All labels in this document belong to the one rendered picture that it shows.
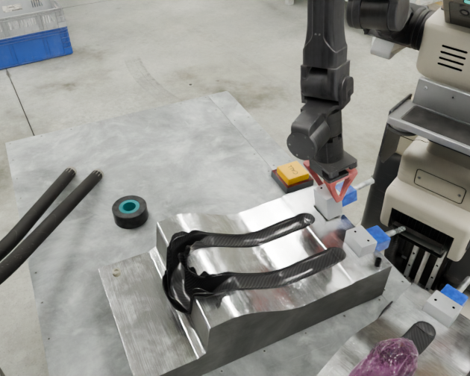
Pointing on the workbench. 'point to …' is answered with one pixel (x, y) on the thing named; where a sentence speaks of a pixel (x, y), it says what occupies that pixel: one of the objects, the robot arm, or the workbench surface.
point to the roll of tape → (130, 212)
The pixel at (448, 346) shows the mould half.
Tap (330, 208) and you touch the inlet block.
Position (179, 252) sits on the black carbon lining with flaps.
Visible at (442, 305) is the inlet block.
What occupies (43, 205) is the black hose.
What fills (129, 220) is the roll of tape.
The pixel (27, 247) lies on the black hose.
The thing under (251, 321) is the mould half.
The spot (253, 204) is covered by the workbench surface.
